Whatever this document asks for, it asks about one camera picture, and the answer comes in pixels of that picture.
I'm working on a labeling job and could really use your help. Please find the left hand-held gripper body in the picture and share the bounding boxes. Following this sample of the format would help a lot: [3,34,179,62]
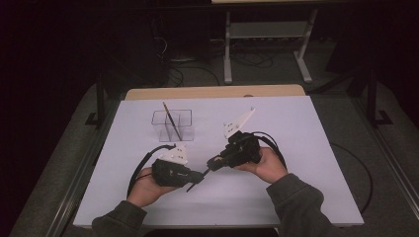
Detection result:
[151,143,196,189]

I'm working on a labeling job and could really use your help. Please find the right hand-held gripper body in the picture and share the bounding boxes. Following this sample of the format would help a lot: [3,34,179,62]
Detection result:
[220,107,264,169]

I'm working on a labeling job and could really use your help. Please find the left hand-held gripper black cable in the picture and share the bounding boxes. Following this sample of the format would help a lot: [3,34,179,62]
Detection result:
[126,143,178,199]

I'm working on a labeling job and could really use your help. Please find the black floor cable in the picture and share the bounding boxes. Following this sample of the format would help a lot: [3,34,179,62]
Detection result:
[164,64,221,88]

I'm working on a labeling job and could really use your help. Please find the grey metal frame rail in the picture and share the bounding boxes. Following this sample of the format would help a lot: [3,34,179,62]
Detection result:
[45,98,121,237]
[351,98,419,211]

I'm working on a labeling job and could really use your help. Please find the person's right hand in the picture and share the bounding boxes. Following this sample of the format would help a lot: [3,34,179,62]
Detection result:
[234,146,290,185]

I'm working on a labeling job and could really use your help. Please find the right hand-held gripper black cable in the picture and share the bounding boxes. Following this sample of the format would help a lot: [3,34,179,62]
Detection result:
[251,130,289,170]

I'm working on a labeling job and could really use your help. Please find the thin brush with orange end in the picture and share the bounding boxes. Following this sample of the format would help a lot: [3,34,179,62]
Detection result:
[161,101,183,142]

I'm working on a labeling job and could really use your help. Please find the person's left hand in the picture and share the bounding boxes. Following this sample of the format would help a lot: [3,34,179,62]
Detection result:
[126,166,179,208]

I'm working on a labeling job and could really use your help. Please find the tangled dark floor cables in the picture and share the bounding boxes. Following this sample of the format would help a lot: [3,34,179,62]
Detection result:
[229,51,275,69]

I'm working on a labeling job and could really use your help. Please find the black metal stand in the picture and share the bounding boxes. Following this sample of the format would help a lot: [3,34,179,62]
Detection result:
[84,78,107,128]
[366,68,394,128]

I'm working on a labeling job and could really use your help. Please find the hand-held gripper black cable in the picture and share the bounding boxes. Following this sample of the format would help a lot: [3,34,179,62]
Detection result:
[126,143,178,199]
[251,130,289,170]

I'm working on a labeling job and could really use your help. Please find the long looping black cable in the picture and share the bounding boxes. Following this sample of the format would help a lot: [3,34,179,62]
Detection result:
[329,142,376,216]

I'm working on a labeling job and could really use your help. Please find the desk with white metal legs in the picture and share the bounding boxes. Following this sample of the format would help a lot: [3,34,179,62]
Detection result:
[210,0,351,85]

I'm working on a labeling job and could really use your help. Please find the clear plastic organizer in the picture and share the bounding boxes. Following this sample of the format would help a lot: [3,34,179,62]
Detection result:
[150,109,196,143]

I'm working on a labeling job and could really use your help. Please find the white table board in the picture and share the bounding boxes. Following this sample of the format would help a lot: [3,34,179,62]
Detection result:
[72,95,366,228]

